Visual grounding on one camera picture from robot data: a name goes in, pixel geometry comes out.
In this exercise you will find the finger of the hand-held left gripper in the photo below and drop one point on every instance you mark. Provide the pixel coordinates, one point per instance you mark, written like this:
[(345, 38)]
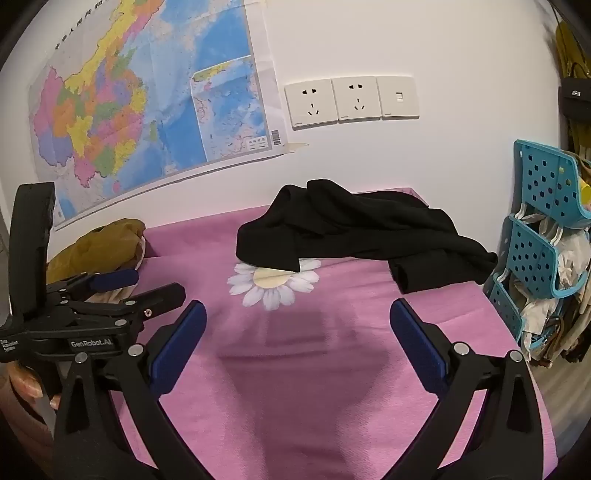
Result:
[(157, 297), (115, 278)]

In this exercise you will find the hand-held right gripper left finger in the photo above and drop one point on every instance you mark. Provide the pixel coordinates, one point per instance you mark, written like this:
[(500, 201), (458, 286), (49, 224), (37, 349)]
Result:
[(184, 341)]

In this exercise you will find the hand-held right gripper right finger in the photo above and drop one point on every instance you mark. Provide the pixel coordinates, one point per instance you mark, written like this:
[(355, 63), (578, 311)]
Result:
[(415, 341)]

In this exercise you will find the black garment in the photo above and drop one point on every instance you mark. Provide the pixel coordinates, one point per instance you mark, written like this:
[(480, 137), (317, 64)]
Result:
[(369, 221)]

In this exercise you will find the person's left hand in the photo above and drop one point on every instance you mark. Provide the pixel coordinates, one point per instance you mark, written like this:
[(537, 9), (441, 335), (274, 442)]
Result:
[(27, 384)]

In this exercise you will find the mustard yellow garment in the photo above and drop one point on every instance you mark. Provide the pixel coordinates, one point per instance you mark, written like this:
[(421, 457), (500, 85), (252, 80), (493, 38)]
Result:
[(101, 244)]

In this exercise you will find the pink daisy print blanket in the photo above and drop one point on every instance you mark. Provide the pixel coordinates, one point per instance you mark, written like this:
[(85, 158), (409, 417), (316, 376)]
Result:
[(300, 369)]

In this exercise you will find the blue plastic storage rack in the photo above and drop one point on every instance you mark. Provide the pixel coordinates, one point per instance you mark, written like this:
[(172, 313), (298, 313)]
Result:
[(531, 254)]

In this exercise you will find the white plastic bags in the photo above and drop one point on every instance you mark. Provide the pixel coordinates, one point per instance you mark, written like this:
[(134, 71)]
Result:
[(570, 272)]

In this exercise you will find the black hanging bag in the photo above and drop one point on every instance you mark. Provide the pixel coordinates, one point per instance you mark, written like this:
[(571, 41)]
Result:
[(575, 99)]

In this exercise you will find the olive hanging bag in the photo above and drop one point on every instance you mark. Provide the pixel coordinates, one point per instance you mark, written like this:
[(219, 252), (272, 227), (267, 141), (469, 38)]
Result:
[(572, 50)]

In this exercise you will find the colourful wall map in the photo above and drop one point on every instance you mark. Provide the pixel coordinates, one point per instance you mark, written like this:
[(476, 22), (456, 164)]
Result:
[(138, 92)]

